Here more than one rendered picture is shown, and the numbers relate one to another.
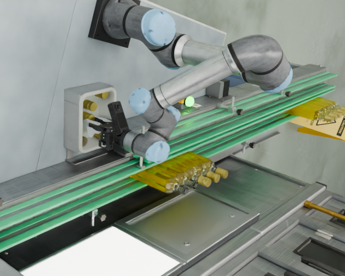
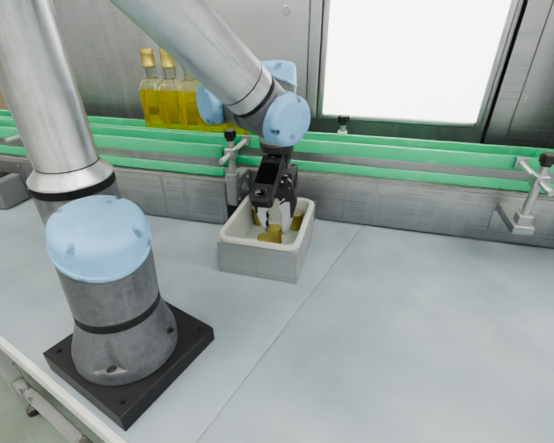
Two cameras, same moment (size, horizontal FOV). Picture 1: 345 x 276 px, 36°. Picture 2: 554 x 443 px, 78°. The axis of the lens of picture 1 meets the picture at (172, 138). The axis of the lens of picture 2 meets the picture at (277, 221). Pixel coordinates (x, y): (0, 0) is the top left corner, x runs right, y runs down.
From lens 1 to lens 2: 1.41 m
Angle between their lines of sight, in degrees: 41
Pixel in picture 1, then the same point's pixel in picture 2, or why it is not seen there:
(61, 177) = (355, 190)
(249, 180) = (91, 66)
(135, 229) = (310, 85)
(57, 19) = (280, 394)
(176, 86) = (234, 45)
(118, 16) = (150, 331)
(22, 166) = (384, 235)
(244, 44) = not seen: outside the picture
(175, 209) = not seen: hidden behind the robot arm
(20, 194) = (431, 192)
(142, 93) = (287, 116)
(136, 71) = not seen: hidden behind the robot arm
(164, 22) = (83, 228)
